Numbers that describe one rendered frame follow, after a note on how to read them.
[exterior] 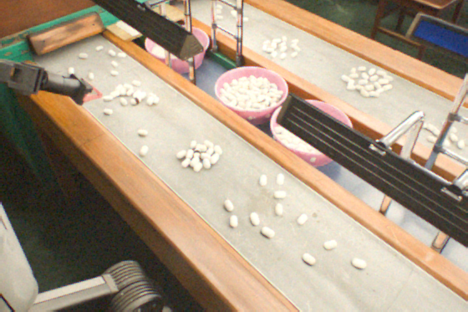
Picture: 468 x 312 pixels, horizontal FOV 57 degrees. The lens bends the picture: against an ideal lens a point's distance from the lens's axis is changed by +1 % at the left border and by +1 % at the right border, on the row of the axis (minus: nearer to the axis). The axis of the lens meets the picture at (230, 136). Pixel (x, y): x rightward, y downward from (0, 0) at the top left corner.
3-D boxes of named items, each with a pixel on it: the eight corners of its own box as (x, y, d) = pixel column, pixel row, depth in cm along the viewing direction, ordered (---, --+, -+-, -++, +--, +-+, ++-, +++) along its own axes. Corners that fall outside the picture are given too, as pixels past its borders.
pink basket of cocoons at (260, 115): (269, 140, 149) (271, 119, 143) (202, 118, 158) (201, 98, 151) (295, 97, 167) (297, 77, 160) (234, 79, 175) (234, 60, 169)
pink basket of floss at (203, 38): (206, 79, 175) (205, 60, 169) (141, 76, 177) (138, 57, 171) (213, 45, 195) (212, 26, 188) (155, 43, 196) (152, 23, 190)
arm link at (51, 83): (41, 91, 121) (47, 72, 120) (29, 85, 125) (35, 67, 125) (63, 96, 126) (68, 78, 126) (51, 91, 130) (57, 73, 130)
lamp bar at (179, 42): (183, 63, 119) (180, 39, 114) (73, -10, 153) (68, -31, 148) (205, 52, 123) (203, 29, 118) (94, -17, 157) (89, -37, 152)
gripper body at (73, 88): (76, 74, 135) (54, 67, 129) (92, 88, 129) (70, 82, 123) (68, 92, 136) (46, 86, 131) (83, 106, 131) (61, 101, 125)
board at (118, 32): (124, 43, 179) (124, 40, 178) (105, 29, 187) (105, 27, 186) (186, 17, 196) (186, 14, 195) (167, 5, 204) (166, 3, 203)
